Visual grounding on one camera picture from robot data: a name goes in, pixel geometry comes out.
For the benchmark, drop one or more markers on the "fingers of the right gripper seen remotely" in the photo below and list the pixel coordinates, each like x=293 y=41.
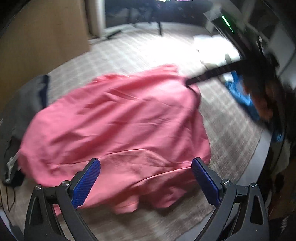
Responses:
x=214 y=72

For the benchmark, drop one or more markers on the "dark grey folded garment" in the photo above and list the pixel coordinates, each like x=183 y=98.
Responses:
x=15 y=119

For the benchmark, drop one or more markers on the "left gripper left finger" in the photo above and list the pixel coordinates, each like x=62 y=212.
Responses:
x=83 y=181

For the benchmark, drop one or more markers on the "large plywood board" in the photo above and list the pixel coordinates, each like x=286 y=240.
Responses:
x=42 y=36

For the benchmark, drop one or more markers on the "person right hand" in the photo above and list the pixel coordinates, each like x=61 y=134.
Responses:
x=261 y=98

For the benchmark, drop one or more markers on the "white garment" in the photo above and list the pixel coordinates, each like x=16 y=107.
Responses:
x=213 y=51

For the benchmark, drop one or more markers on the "blue garment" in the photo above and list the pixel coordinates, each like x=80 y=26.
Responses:
x=236 y=90

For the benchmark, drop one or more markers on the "plaid woven mat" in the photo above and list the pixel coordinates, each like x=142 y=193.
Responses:
x=233 y=135

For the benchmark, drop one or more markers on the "pink shirt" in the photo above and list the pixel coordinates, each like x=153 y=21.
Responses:
x=144 y=128

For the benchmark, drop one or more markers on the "black tripod stand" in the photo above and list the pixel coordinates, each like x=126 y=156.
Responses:
x=148 y=10

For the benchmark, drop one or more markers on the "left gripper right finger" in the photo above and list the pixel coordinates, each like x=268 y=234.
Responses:
x=208 y=180

